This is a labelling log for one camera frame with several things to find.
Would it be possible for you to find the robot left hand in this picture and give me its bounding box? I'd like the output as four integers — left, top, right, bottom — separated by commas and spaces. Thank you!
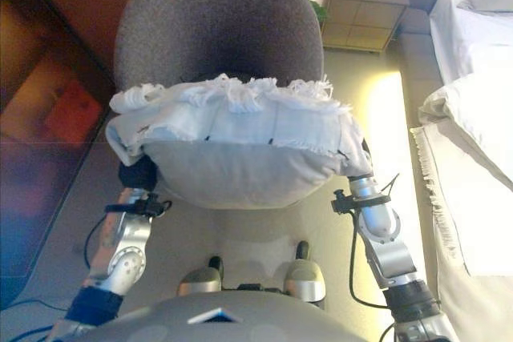
118, 155, 160, 191

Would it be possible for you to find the white fringed cushion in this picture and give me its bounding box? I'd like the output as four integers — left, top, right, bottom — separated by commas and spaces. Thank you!
104, 72, 373, 211

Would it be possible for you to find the white folded duvet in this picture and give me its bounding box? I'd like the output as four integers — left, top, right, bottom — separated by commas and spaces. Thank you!
418, 73, 513, 193

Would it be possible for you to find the silver robot left leg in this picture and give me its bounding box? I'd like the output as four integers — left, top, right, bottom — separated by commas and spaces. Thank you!
177, 255, 224, 299

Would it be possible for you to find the silver robot leg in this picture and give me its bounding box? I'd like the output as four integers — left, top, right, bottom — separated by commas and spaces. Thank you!
177, 255, 224, 299
282, 240, 325, 305

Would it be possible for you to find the light wooden nightstand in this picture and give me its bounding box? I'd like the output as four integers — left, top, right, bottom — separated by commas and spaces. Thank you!
320, 0, 410, 54

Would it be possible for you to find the cream fringed bedspread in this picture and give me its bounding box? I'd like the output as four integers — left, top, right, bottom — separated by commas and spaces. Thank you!
409, 119, 513, 342

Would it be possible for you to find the small green plant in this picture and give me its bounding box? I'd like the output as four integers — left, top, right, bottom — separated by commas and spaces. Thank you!
308, 0, 329, 25

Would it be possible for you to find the silver robot right leg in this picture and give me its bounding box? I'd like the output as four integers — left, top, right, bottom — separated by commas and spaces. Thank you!
282, 240, 325, 305

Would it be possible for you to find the white bed sheet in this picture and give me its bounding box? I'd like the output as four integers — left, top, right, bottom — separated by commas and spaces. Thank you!
428, 0, 513, 87

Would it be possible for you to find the grey robot torso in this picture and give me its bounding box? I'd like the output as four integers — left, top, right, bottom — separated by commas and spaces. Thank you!
75, 284, 368, 342

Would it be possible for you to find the grey fabric round armchair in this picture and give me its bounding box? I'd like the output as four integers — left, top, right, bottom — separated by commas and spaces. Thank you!
114, 0, 325, 95

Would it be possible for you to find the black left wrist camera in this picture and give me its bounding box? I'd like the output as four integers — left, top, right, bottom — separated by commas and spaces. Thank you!
104, 193, 173, 217

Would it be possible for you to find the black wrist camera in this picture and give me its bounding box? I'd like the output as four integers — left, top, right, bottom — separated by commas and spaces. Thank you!
331, 188, 353, 213
104, 193, 173, 217

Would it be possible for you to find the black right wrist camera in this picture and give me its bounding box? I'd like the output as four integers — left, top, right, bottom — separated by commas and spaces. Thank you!
331, 188, 353, 213

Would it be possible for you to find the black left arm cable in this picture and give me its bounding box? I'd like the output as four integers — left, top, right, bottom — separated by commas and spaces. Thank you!
82, 213, 111, 272

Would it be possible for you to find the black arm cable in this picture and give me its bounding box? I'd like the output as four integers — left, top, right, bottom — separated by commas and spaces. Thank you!
347, 207, 389, 310
82, 213, 111, 272

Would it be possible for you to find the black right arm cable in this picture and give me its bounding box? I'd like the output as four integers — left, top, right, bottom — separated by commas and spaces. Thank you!
347, 207, 389, 310

